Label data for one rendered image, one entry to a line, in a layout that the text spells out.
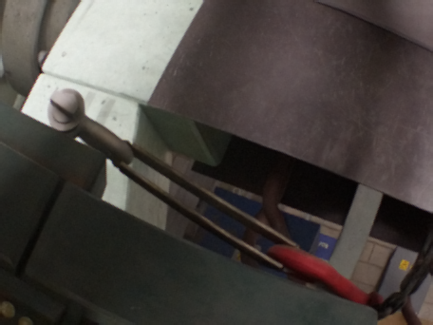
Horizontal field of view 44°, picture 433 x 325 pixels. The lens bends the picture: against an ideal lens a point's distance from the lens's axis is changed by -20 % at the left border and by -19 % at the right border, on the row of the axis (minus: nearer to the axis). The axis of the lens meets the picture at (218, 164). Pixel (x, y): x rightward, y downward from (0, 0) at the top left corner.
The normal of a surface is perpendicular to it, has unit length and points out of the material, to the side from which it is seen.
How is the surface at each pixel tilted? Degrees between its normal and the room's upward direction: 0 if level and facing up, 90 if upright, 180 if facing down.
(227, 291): 45
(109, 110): 90
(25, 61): 152
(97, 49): 90
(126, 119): 90
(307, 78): 90
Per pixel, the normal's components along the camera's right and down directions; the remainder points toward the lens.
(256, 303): 0.40, -0.74
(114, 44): -0.14, -0.28
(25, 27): -0.37, 0.41
